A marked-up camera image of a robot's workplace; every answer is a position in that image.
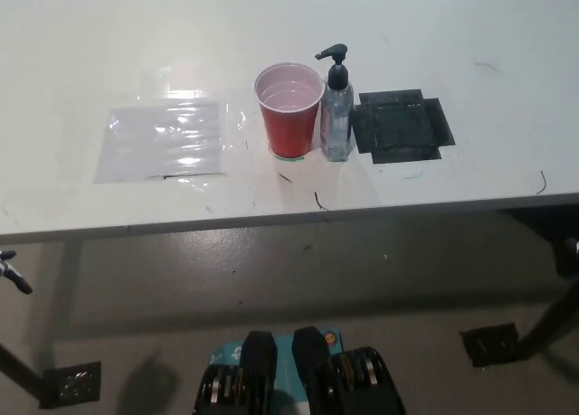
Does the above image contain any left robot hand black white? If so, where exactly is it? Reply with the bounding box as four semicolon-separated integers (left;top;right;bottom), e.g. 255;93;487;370
0;249;34;296

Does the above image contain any clear soap bottle black pump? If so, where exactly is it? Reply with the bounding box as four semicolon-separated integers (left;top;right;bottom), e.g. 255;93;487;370
315;43;355;163

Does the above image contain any robot body black teal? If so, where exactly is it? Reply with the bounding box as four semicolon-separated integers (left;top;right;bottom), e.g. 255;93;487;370
193;325;407;415

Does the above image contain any black table leg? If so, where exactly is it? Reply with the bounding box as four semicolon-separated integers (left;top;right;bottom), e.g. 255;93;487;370
517;269;579;358
0;341;47;401

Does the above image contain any clear plastic sheet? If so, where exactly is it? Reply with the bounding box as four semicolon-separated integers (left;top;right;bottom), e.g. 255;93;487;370
93;99;249;184

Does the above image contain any black tape patch on table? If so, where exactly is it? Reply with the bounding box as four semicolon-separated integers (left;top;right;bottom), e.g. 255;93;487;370
350;88;456;165

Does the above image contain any red plastic cup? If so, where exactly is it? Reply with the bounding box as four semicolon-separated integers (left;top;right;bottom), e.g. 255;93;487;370
253;61;326;159

